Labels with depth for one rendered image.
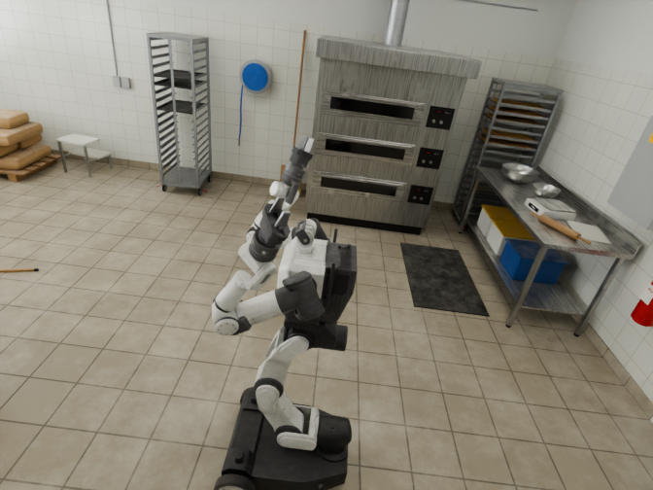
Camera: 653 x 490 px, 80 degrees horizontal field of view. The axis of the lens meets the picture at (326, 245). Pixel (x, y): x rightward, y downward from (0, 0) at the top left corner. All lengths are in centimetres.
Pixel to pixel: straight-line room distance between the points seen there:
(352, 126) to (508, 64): 220
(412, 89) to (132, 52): 354
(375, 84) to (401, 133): 59
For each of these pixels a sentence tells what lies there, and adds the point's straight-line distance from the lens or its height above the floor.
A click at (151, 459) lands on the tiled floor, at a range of 260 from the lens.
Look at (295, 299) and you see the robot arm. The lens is 135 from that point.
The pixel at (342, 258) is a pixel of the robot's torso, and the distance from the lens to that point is 154.
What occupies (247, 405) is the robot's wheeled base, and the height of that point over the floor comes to 21.
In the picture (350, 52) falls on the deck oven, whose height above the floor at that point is 193.
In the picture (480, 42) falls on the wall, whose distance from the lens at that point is 555.
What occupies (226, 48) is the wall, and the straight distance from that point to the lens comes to 555.
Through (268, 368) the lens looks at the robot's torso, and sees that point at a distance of 192.
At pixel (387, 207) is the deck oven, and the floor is 33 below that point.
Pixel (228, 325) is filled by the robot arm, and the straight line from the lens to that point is 136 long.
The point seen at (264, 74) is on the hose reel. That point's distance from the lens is 532.
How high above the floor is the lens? 216
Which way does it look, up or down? 30 degrees down
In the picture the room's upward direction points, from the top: 8 degrees clockwise
